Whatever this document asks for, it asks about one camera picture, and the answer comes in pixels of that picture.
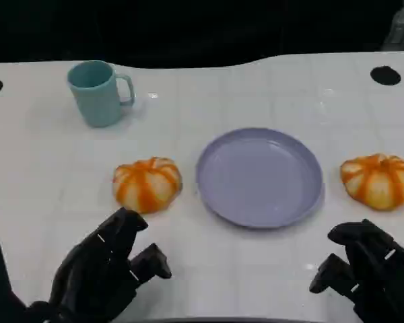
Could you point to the pale green mug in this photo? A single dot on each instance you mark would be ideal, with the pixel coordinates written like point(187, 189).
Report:
point(97, 104)

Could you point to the lilac plate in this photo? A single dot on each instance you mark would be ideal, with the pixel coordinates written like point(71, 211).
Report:
point(259, 178)

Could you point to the orange and white bread roll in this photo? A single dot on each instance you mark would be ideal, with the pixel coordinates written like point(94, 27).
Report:
point(377, 183)
point(146, 185)

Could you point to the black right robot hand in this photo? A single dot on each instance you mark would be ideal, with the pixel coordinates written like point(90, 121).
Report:
point(384, 279)

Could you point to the grey metal frame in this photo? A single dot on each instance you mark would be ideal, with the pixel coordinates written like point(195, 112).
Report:
point(402, 30)

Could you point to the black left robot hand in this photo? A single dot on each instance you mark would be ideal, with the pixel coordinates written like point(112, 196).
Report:
point(94, 269)

